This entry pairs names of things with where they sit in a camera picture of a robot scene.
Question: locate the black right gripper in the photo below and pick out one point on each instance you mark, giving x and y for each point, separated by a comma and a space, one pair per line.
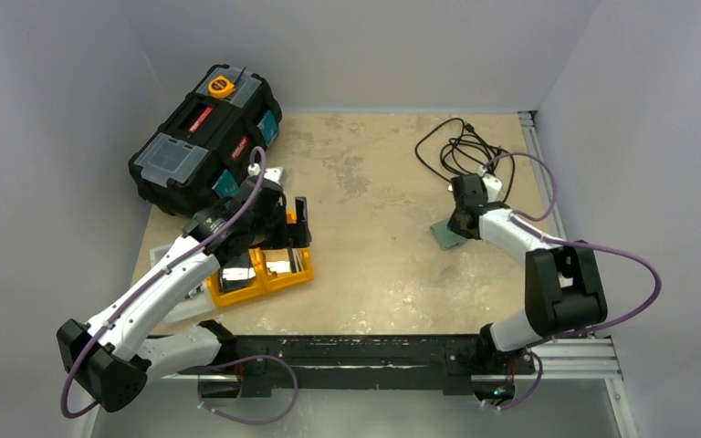
460, 213

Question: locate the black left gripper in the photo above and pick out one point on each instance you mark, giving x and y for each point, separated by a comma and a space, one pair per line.
293, 234

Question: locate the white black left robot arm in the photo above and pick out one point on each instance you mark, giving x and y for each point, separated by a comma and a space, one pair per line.
111, 357

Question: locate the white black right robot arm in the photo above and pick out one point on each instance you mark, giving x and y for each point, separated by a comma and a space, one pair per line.
562, 285

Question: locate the stack of tan cards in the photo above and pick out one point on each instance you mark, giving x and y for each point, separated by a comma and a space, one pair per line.
286, 261

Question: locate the yellow bin with black cards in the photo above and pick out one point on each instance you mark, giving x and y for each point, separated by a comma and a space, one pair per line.
212, 285

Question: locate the yellow bin with tan cards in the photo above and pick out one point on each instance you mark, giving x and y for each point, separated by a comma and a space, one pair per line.
268, 283

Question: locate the stack of black cards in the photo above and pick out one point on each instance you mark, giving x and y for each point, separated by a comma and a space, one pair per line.
236, 274

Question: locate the black plastic toolbox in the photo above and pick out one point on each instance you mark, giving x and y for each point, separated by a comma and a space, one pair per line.
200, 153

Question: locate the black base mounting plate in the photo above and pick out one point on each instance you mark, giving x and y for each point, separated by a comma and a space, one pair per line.
455, 364

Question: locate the yellow tape measure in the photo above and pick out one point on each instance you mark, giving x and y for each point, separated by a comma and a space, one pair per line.
221, 87

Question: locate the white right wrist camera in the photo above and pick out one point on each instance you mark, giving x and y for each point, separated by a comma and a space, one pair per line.
494, 186

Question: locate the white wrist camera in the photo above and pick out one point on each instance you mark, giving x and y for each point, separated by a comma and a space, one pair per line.
274, 174
494, 186

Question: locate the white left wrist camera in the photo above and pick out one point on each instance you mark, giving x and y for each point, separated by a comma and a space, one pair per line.
274, 174

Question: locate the aluminium frame rail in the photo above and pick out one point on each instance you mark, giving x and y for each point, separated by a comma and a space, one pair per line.
586, 359

